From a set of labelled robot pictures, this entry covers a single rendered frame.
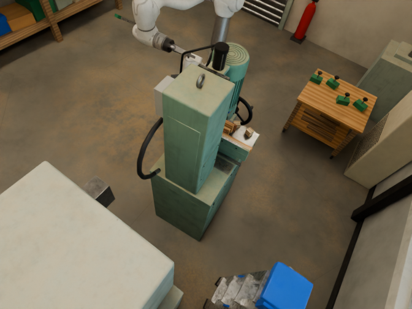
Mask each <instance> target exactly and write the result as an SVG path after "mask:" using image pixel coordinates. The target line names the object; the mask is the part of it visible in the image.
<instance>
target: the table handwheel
mask: <svg viewBox="0 0 412 309"><path fill-rule="evenodd" d="M239 102H242V103H243V104H244V105H245V106H246V108H247V109H248V113H249V116H248V119H247V120H246V121H244V120H243V119H242V117H241V116H240V115H239V114H238V111H239V108H238V103H239ZM235 114H237V116H238V117H239V118H240V120H241V121H242V122H240V125H242V126H243V125H246V124H248V123H249V122H250V121H251V119H252V117H253V112H252V109H251V107H250V105H249V103H247V101H246V100H244V98H242V97H240V96H239V97H238V101H237V107H236V110H235Z"/></svg>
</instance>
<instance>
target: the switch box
mask: <svg viewBox="0 0 412 309"><path fill-rule="evenodd" d="M173 80H174V78H172V77H169V76H168V75H167V76H166V77H165V78H164V79H163V80H162V81H161V82H160V83H159V84H158V85H157V86H156V87H155V88H154V103H155V111H156V114H157V115H159V116H160V117H162V118H163V113H162V91H163V90H164V89H165V88H166V87H167V86H168V85H169V84H170V83H171V82H172V81H173Z"/></svg>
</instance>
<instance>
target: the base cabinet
mask: <svg viewBox="0 0 412 309"><path fill-rule="evenodd" d="M238 168H239V166H236V168H235V169H234V171H233V173H232V175H231V176H230V177H229V179H228V181H227V183H226V184H225V186H224V188H223V189H222V191H221V192H220V194H219V196H218V198H217V199H216V201H215V203H214V205H213V206H212V208H211V209H210V211H207V210H206V209H204V208H202V207H200V206H198V205H197V204H195V203H194V202H192V201H190V200H189V199H187V198H185V197H183V196H182V195H180V194H179V193H176V192H175V191H173V190H171V189H170V188H168V187H166V186H165V185H163V184H162V183H160V182H158V181H156V180H155V179H153V178H151V187H152V192H153V199H154V207H155V212H156V215H157V216H158V217H160V218H162V219H163V220H165V221H167V222H168V223H170V224H171V225H173V226H175V227H176V228H177V229H179V230H181V231H183V232H184V233H186V234H188V235H189V236H190V237H192V238H194V239H195V240H197V241H198V242H199V241H200V239H201V238H202V236H203V234H204V232H205V231H206V229H207V227H208V225H209V224H210V222H211V220H212V219H213V217H214V215H215V213H216V212H217V210H218V209H219V206H220V205H221V203H222V201H223V200H224V198H225V196H226V194H227V193H228V191H229V190H230V188H231V185H232V182H233V181H234V178H235V176H236V174H237V171H238Z"/></svg>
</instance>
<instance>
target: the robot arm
mask: <svg viewBox="0 0 412 309"><path fill-rule="evenodd" d="M203 1H204V0H132V11H133V15H134V19H135V22H136V25H134V27H133V29H132V34H133V36H134V37H135V38H136V39H137V40H138V41H139V42H141V43H143V44H145V45H147V46H149V47H154V48H157V49H158V50H162V51H165V52H168V53H170V52H171V51H173V52H175V53H178V54H182V53H183V52H185V51H186V50H184V49H182V48H181V47H179V46H178V45H175V42H174V40H172V39H170V38H169V37H168V36H167V35H165V34H163V33H161V32H159V31H158V29H157V27H156V24H155V21H156V19H157V17H158V15H159V14H160V8H161V7H163V6H166V7H171V8H173V9H178V10H187V9H190V8H192V7H194V6H195V5H197V4H199V3H201V2H203ZM206 1H210V2H214V6H215V13H216V17H215V24H214V27H213V34H212V41H211V44H210V45H213V44H216V43H217V42H225V41H226V37H227V32H228V28H229V23H230V20H231V17H232V16H233V14H234V12H238V11H239V10H240V9H241V8H242V7H243V4H244V0H206ZM185 56H186V58H185V59H184V61H183V68H182V71H183V70H184V69H185V68H186V67H187V66H188V65H189V64H191V63H193V64H195V65H197V66H198V65H199V64H202V65H204V66H206V63H205V64H203V62H202V59H203V58H201V57H200V56H197V55H195V54H193V53H187V54H185Z"/></svg>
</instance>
